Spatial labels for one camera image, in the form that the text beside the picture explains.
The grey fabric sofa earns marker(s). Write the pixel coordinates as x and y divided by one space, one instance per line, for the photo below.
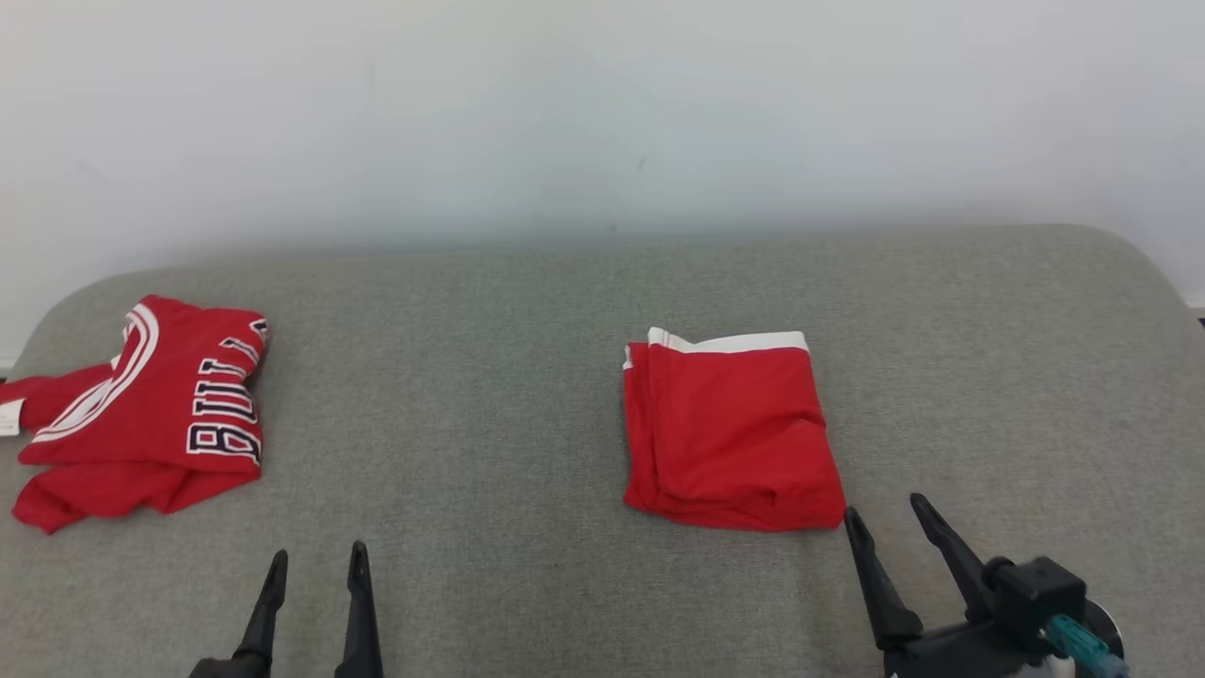
527 377

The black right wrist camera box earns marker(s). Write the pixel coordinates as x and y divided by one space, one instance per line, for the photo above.
1036 593

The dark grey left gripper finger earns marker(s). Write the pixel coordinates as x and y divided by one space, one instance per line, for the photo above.
360 621
264 612

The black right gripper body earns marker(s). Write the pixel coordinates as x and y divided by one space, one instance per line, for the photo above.
960 654

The red Bulls basketball jersey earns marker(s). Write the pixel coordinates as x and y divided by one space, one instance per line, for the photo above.
160 414

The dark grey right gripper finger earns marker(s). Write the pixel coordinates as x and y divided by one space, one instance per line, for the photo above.
955 556
885 603

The red shorts with white stripe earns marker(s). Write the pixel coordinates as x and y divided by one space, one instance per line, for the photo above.
734 433

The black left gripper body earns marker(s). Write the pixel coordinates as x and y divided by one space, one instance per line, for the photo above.
231 669

